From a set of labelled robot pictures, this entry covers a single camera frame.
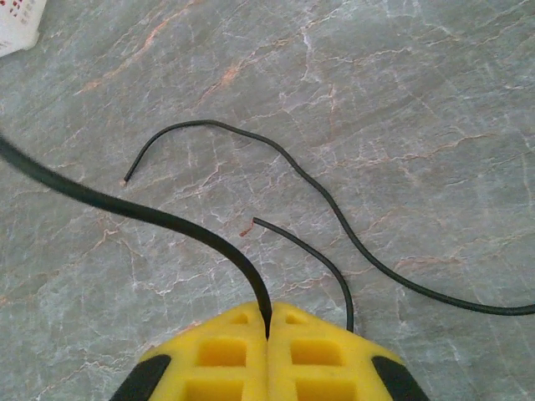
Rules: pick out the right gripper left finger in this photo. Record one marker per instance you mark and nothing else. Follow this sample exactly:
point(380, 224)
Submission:
point(217, 367)

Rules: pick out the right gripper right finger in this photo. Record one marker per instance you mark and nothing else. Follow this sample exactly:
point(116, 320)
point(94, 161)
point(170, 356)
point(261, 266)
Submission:
point(326, 367)

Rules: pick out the white plastic basket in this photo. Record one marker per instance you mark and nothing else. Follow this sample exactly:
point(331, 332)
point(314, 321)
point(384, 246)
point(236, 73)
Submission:
point(18, 33)

